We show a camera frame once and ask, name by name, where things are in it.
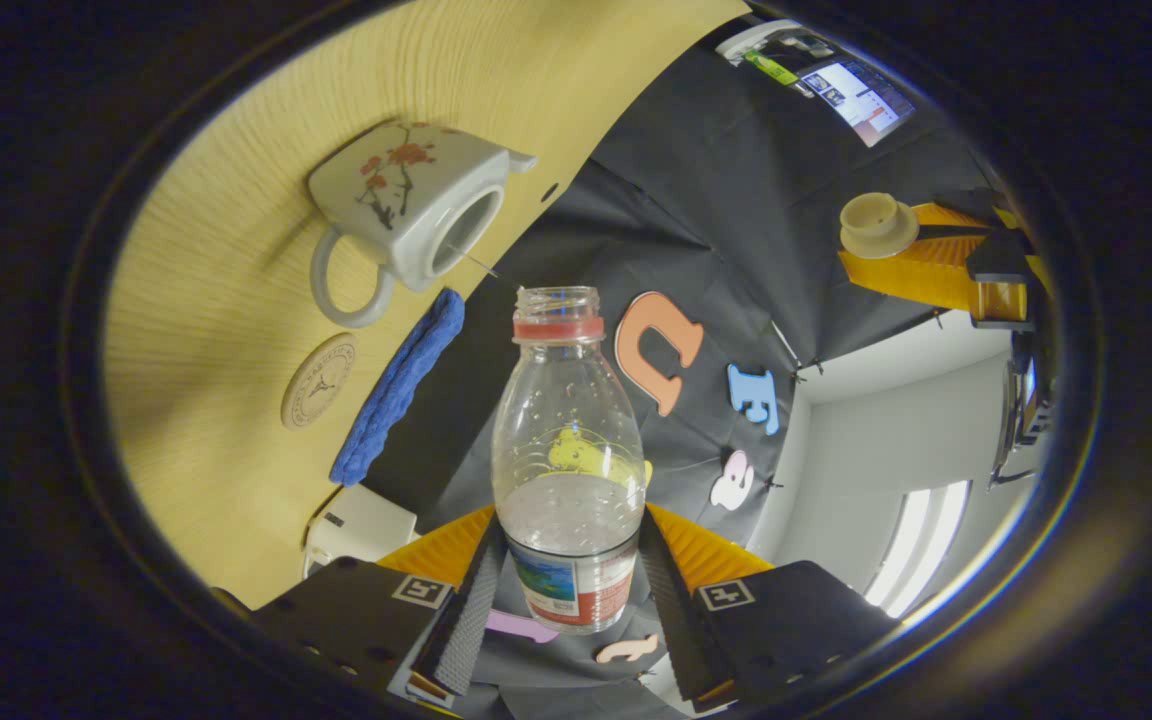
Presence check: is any clear plastic water bottle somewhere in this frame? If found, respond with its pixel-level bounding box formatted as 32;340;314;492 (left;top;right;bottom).
491;285;649;637

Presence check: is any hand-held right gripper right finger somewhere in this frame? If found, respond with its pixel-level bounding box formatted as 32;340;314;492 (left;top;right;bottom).
636;503;903;709

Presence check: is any computer monitor screen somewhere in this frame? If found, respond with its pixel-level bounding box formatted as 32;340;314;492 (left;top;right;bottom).
796;57;918;149

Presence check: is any round beige coaster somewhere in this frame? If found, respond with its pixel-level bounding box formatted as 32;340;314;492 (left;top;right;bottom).
280;332;360;432

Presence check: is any white floral teacup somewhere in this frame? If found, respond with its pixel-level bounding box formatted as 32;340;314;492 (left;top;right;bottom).
308;119;539;330

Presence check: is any white desk device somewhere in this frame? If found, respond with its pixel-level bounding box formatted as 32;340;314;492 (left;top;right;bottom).
715;19;804;68

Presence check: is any ceiling light panel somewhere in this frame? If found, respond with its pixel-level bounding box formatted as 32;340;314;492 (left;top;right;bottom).
864;479;974;618

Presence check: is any black backdrop cloth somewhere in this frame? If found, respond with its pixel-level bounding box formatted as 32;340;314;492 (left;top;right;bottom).
361;15;1037;717

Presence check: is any white teacup lid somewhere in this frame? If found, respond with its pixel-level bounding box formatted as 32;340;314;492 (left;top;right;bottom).
839;191;923;261

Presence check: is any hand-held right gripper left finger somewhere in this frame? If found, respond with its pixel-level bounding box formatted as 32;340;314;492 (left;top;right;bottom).
254;505;509;698

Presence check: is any blue towel cloth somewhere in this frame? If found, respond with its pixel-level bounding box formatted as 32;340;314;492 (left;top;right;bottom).
328;287;466;488

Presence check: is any white toaster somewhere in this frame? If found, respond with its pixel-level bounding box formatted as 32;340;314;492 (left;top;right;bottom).
302;484;421;580

